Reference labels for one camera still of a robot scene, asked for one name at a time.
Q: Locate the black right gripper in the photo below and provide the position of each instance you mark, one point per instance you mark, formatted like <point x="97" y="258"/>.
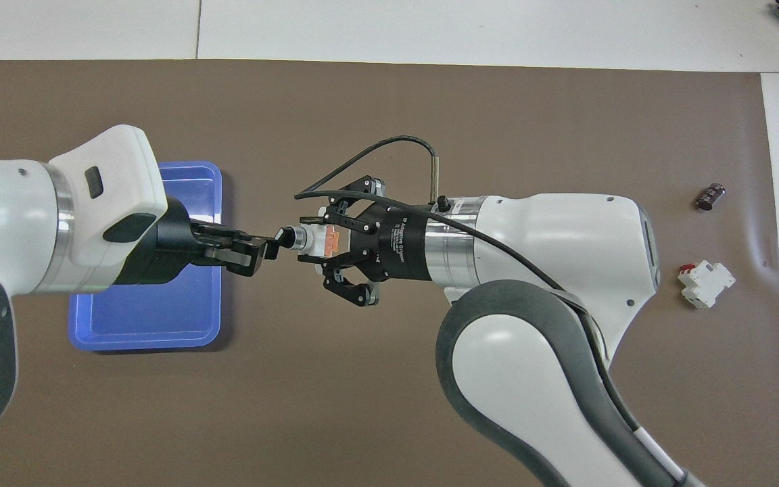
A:
<point x="396" y="243"/>

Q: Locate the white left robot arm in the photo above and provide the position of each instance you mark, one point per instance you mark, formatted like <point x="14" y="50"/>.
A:
<point x="11" y="223"/>

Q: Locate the brown table mat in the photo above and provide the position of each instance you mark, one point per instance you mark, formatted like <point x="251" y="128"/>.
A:
<point x="389" y="406"/>

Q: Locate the blue plastic tray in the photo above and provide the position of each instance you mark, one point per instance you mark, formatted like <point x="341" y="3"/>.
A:
<point x="159" y="318"/>

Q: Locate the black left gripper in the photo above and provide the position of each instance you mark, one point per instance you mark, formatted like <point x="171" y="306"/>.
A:
<point x="170" y="250"/>

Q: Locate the orange white selector switch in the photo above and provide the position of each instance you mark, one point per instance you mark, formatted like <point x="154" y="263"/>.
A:
<point x="312" y="240"/>

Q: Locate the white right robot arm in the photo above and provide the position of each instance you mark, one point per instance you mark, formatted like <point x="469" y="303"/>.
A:
<point x="565" y="237"/>

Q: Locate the small dark electronic component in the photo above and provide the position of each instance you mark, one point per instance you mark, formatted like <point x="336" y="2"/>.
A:
<point x="711" y="196"/>

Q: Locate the white circuit breaker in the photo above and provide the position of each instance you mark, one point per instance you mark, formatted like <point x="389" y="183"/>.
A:
<point x="706" y="284"/>

